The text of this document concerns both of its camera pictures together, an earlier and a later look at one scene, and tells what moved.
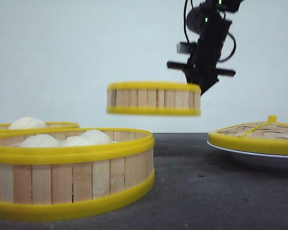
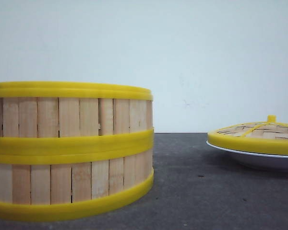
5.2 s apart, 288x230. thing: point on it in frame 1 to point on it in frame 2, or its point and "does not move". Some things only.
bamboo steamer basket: [38, 183] does not move
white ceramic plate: [283, 162] does not move
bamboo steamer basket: [153, 98] to [54, 117]
